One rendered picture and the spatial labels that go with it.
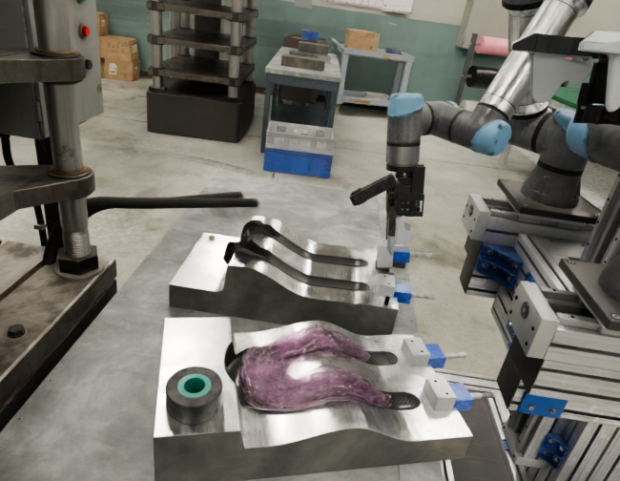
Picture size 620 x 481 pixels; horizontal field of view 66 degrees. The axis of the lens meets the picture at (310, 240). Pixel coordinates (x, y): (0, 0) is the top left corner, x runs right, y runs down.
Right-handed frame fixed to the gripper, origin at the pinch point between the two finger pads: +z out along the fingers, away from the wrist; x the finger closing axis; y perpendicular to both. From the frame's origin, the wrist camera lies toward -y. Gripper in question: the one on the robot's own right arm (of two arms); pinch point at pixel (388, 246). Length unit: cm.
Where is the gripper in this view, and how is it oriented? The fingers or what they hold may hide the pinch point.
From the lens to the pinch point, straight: 117.2
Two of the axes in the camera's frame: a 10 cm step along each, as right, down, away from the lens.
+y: 10.0, 0.3, -0.9
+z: 0.0, 9.4, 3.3
